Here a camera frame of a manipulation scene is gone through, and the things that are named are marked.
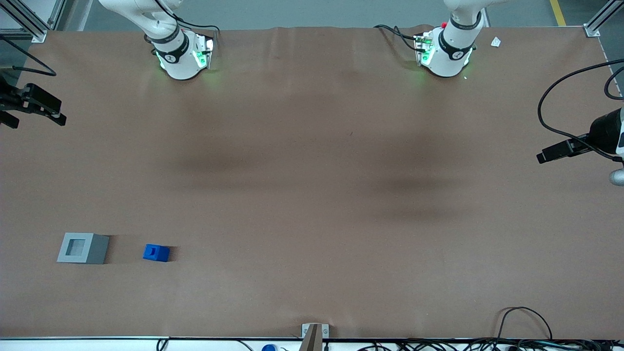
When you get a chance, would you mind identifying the black cable loop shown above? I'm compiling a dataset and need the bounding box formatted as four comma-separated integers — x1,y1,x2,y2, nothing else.
494,306,554,342

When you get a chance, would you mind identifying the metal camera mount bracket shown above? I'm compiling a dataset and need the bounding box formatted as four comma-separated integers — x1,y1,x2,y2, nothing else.
301,323,330,351

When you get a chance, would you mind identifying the small blue plastic part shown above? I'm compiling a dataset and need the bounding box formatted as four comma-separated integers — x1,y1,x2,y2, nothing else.
142,243,171,263

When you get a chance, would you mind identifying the brown table cover sheet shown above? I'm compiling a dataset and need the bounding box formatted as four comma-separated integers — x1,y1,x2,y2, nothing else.
0,24,624,340

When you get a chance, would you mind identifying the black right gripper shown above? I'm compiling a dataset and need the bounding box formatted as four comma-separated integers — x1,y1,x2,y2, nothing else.
0,73,67,130

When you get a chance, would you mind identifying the black right arm wrist cable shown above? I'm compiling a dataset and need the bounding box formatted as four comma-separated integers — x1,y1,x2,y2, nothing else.
0,34,57,78

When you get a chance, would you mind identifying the black left arm base cable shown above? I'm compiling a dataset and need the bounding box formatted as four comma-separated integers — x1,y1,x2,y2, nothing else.
374,24,423,52

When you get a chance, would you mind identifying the gray square base block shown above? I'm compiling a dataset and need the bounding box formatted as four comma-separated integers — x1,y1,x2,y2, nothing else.
57,233,110,265

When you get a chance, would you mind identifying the black cable bundle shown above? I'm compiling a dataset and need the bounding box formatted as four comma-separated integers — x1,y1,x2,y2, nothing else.
358,338,624,351

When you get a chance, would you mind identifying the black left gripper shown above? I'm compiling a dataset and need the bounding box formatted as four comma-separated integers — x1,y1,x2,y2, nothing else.
536,108,624,164

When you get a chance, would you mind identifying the aluminium frame profile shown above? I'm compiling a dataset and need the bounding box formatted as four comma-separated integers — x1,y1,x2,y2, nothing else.
0,0,66,43
584,0,624,38

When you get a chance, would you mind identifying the short black curved cable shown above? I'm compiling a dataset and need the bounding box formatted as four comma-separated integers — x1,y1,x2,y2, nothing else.
604,65,624,101

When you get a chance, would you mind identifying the long black looping cable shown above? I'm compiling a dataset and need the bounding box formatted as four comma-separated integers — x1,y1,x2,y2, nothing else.
537,58,624,162

